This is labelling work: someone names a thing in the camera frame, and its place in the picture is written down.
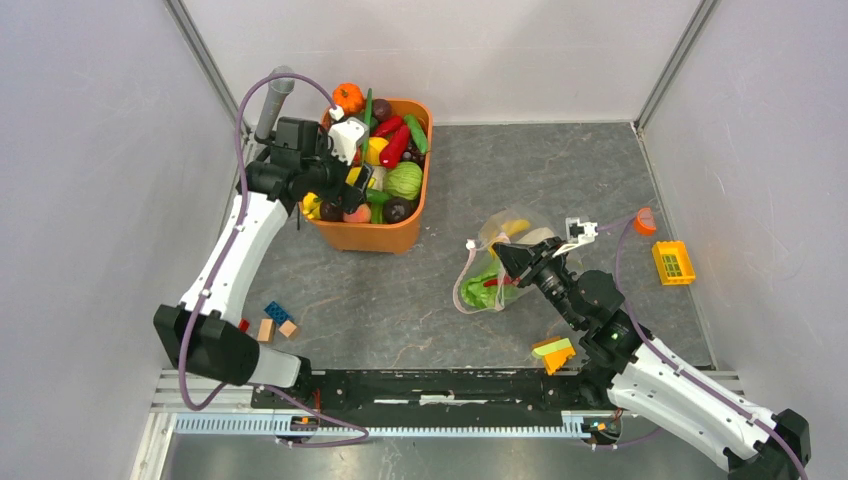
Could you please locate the yellow banana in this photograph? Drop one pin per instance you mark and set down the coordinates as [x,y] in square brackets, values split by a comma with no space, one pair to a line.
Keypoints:
[311,206]
[502,230]

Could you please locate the dark purple plum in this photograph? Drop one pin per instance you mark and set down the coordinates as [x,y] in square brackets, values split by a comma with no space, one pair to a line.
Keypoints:
[330,212]

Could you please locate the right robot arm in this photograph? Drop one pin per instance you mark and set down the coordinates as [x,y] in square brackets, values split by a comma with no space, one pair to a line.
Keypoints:
[632,369]

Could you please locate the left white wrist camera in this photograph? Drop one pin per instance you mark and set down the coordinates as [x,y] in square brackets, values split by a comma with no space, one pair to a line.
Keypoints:
[346,135]

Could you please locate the red chili pepper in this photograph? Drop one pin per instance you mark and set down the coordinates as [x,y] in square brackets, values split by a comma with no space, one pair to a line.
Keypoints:
[497,281]

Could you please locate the orange plastic basket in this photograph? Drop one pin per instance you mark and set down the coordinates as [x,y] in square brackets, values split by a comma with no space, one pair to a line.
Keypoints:
[386,238]

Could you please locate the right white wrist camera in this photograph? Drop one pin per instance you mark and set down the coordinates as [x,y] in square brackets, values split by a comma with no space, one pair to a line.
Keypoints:
[578,233]

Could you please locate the yellow orange toy block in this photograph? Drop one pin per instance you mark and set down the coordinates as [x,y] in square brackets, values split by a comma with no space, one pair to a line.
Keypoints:
[554,352]

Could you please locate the round green cabbage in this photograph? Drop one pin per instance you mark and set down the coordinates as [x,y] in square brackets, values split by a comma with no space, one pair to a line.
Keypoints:
[404,181]

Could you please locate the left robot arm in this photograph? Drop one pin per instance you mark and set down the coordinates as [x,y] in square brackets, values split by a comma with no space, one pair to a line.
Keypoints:
[200,334]

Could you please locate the white cauliflower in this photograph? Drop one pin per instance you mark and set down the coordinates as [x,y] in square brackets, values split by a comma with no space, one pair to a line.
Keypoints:
[377,178]

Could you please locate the peach fruit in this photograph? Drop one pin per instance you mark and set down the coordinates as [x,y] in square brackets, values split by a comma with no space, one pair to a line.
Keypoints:
[362,215]

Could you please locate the dark grape bunch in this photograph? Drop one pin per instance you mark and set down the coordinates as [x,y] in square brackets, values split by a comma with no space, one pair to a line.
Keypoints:
[414,155]

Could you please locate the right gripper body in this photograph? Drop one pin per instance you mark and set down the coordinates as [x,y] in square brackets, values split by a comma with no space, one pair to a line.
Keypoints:
[547,271]

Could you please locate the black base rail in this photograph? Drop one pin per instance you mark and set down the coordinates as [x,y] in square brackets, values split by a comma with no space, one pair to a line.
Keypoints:
[458,399]

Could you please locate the dark purple onion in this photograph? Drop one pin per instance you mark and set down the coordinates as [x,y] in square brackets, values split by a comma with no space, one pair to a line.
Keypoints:
[381,110]

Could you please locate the yellow plastic crate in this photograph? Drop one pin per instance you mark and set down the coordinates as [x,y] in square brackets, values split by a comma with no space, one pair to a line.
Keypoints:
[673,263]

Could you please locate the blue toy brick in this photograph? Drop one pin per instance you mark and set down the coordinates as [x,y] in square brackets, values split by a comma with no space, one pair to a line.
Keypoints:
[277,313]

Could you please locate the wooden cube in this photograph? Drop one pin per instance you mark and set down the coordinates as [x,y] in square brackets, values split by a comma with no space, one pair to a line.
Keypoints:
[289,329]
[266,331]

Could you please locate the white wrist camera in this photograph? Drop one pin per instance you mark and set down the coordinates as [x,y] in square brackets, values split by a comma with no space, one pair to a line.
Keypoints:
[578,233]
[346,135]

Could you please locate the green zucchini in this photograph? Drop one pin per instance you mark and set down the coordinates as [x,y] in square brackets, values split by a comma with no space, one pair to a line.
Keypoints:
[417,133]

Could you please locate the clear zip top bag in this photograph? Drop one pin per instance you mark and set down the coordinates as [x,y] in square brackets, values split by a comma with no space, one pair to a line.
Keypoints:
[479,258]

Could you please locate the orange mini pumpkin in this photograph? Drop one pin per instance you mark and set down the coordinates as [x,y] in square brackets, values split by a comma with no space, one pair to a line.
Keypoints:
[349,97]

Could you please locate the long green bean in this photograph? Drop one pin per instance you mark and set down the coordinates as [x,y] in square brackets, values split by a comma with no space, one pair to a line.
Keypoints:
[367,116]

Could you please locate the orange round cap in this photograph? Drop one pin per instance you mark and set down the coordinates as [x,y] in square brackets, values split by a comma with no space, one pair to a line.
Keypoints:
[644,222]

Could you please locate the yellow bell pepper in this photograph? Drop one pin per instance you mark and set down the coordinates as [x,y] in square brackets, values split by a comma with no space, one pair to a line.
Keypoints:
[374,149]

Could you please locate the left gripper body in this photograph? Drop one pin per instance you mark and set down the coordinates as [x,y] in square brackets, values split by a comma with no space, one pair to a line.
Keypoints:
[348,195]

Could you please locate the green napa cabbage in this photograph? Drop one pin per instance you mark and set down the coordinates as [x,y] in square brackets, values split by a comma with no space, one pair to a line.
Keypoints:
[495,298]

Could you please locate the grey microphone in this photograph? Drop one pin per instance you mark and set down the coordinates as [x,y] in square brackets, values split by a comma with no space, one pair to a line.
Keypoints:
[278,90]

